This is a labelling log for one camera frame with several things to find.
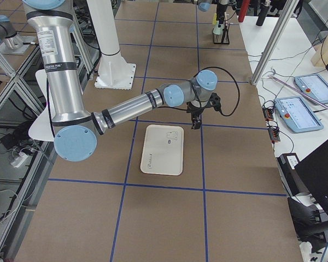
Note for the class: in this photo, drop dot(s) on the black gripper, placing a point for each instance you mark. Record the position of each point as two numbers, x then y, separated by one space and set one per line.
195 112
220 14

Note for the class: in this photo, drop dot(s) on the white power strip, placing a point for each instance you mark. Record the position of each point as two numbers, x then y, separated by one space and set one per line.
19 160

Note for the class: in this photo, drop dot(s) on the blue teach pendant near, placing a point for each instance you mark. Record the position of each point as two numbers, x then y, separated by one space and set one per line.
297 114

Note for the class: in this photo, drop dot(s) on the blue teach pendant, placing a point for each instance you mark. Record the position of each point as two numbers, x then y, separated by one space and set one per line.
314 86
297 114

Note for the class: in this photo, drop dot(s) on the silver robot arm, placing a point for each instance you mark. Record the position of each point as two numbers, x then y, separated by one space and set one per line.
74 129
203 5

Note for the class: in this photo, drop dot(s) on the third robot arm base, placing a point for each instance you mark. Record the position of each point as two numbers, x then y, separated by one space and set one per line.
11 43

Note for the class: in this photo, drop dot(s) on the blue teach pendant far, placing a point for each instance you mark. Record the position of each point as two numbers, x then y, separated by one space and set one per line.
314 86

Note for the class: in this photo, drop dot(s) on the black wire cup rack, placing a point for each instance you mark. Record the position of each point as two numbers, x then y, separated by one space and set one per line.
224 38

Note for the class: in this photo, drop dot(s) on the black cylinder bottle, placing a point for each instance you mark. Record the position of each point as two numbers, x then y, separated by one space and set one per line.
263 13

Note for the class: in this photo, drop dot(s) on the green plastic cup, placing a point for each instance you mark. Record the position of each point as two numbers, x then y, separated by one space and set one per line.
218 28

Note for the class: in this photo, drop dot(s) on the black laptop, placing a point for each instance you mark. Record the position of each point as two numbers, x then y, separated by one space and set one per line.
313 171

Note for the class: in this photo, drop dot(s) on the aluminium frame post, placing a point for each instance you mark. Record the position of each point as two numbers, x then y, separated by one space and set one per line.
276 34

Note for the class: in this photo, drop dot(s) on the cream rabbit tray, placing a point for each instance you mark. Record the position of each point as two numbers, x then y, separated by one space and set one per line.
163 150

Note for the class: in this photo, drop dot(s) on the red cylinder bottle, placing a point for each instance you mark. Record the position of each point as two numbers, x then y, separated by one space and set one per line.
243 10

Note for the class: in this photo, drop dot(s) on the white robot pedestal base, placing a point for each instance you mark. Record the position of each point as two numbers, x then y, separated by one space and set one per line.
113 71

